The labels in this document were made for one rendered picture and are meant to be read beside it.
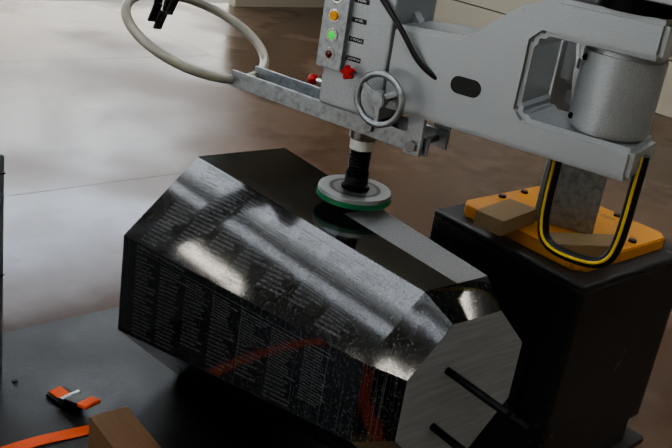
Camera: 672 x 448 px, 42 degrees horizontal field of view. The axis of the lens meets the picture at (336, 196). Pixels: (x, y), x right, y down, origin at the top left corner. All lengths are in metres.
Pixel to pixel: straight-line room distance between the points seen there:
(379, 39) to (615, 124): 0.64
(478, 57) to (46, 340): 1.91
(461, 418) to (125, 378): 1.27
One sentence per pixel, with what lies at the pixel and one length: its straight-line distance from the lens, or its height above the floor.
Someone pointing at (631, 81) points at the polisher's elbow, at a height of 1.39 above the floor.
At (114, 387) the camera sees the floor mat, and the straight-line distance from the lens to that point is 3.09.
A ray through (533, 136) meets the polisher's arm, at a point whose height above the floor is 1.21.
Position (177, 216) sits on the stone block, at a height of 0.69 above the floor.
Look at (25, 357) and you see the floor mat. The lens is 3.25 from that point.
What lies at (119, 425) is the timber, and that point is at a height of 0.13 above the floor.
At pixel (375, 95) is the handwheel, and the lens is 2.25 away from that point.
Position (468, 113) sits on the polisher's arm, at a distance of 2.21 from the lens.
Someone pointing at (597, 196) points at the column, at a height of 0.91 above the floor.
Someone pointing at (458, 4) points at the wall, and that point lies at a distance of 10.13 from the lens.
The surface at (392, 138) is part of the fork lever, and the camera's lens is 2.37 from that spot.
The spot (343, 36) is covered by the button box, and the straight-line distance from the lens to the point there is 2.34.
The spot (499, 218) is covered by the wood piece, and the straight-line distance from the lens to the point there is 2.67.
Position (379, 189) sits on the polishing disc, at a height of 0.88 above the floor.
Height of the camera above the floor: 1.75
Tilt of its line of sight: 21 degrees down
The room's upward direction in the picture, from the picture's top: 9 degrees clockwise
